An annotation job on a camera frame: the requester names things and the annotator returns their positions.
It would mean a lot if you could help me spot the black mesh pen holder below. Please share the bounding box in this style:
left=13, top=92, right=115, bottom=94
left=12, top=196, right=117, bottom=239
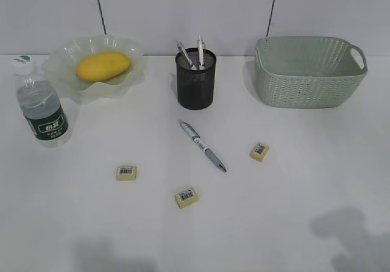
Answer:
left=175, top=49, right=217, bottom=110

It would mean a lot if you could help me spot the black cable right wall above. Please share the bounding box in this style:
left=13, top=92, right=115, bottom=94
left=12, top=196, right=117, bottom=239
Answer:
left=264, top=0, right=280, bottom=38

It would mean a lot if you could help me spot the yellow eraser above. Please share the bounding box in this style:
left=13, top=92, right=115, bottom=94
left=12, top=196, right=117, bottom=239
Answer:
left=249, top=142, right=270, bottom=162
left=116, top=165, right=138, bottom=181
left=174, top=187, right=199, bottom=209

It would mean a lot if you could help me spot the yellow mango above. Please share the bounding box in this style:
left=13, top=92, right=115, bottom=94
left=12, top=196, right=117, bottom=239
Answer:
left=76, top=51, right=132, bottom=82

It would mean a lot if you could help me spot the yellow eraser left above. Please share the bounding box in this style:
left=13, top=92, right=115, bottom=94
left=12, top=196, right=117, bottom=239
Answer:
left=116, top=165, right=138, bottom=181

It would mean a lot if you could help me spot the yellow eraser right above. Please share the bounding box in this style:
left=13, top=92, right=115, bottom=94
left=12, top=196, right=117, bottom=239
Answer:
left=249, top=142, right=270, bottom=162

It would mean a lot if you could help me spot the black cable left wall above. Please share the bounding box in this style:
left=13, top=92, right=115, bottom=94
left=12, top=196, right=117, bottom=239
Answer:
left=92, top=0, right=108, bottom=36

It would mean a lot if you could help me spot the pale green glass plate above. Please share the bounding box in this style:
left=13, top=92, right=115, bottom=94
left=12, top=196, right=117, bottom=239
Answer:
left=41, top=35, right=145, bottom=104

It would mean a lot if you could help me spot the black cable wall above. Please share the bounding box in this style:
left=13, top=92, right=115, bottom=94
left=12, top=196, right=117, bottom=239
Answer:
left=92, top=0, right=108, bottom=36
left=264, top=0, right=280, bottom=38

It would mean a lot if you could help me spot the blue grey ballpoint pen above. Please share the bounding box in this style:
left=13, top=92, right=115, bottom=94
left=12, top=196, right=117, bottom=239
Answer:
left=179, top=120, right=227, bottom=173

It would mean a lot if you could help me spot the grey clear ballpoint pen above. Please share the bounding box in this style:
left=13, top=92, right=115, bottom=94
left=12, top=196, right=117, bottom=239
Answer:
left=176, top=40, right=197, bottom=71

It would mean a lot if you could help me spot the yellow eraser middle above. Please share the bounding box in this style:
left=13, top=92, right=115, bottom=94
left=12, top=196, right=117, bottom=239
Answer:
left=174, top=187, right=199, bottom=209

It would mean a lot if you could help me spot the clear water bottle green label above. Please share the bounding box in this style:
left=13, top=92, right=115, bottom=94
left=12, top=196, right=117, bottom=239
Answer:
left=11, top=55, right=71, bottom=148

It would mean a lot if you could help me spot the green woven plastic basket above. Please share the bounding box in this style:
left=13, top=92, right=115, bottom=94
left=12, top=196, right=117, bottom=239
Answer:
left=253, top=36, right=368, bottom=109

